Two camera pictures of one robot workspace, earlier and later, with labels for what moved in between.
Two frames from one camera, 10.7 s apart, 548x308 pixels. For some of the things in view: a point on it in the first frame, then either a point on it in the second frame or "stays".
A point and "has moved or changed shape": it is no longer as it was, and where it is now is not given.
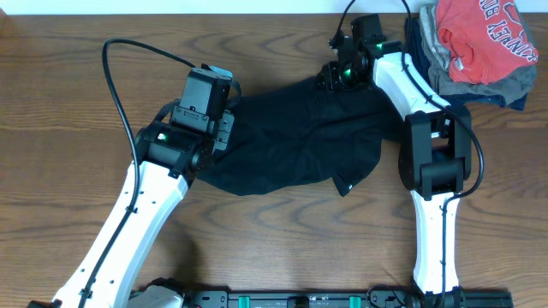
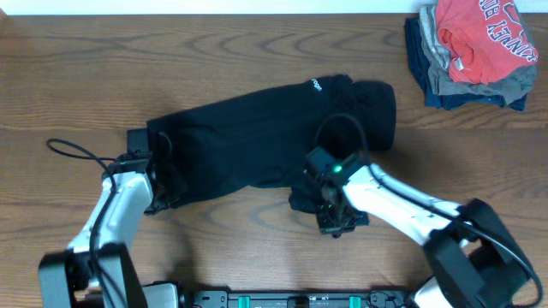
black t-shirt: x=302 y=136 has moved or changed shape
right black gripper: x=333 y=82 → x=327 y=225
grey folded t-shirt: x=506 y=86 stays
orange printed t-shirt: x=484 y=38 stays
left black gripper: x=227 y=127 → x=177 y=188
